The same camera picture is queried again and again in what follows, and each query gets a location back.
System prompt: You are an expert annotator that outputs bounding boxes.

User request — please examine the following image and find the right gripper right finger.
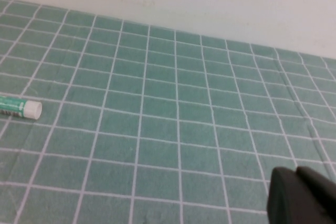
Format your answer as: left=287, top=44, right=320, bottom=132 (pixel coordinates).
left=296, top=166, right=336, bottom=224

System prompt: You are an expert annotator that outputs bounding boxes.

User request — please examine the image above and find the green checkered tablecloth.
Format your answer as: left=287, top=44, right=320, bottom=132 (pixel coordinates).
left=0, top=0, right=336, bottom=224

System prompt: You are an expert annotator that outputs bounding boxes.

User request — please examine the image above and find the green white glue stick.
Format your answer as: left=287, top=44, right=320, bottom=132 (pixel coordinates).
left=0, top=95, right=43, bottom=120

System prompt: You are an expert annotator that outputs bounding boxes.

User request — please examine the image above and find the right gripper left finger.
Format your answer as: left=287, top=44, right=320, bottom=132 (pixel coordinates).
left=267, top=167, right=332, bottom=224

